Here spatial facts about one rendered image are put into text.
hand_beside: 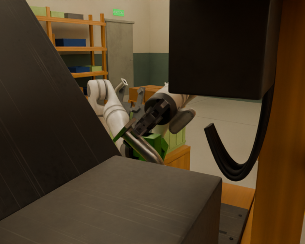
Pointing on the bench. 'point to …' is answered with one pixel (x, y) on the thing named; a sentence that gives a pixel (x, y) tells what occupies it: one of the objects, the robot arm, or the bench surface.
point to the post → (288, 132)
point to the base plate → (231, 223)
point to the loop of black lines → (212, 136)
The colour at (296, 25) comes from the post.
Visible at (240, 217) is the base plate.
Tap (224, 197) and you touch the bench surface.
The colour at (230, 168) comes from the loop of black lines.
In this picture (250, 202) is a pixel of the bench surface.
